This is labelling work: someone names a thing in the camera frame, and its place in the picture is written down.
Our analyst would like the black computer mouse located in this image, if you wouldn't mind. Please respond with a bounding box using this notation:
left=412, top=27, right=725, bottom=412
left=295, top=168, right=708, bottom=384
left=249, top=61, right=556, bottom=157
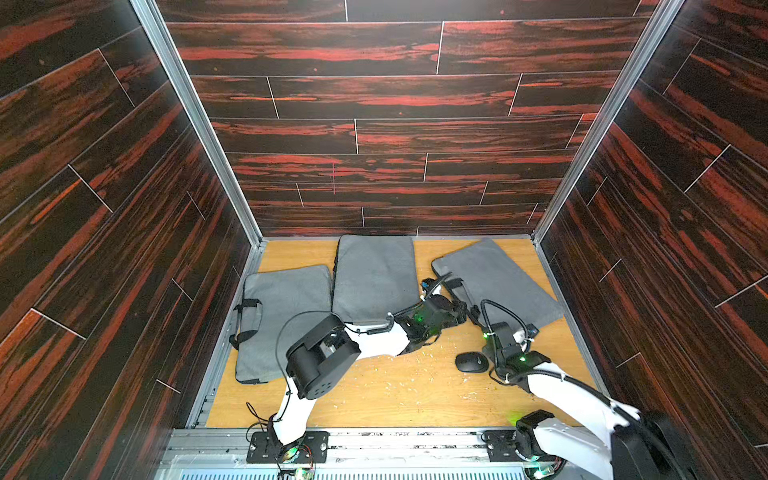
left=455, top=351, right=490, bottom=374

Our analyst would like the grey laptop bag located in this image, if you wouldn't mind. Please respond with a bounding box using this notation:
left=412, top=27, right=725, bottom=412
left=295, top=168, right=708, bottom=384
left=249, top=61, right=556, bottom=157
left=432, top=239, right=564, bottom=329
left=332, top=235, right=420, bottom=326
left=230, top=265, right=332, bottom=384

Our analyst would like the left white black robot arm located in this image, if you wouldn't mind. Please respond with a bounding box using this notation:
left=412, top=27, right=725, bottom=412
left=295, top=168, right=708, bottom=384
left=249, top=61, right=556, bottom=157
left=268, top=294, right=468, bottom=449

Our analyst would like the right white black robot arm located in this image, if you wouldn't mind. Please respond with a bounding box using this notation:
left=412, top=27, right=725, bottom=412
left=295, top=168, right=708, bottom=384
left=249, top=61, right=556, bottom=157
left=483, top=324, right=699, bottom=479

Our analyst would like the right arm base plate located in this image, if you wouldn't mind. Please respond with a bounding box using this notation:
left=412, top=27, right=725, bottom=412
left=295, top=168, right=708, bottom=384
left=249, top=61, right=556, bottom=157
left=481, top=429, right=541, bottom=462

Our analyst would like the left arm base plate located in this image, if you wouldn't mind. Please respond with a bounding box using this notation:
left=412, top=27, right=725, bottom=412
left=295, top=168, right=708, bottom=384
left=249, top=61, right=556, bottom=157
left=246, top=430, right=330, bottom=464

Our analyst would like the aluminium front rail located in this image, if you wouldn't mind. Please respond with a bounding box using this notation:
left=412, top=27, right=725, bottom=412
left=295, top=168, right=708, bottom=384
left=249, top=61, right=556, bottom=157
left=155, top=427, right=592, bottom=479

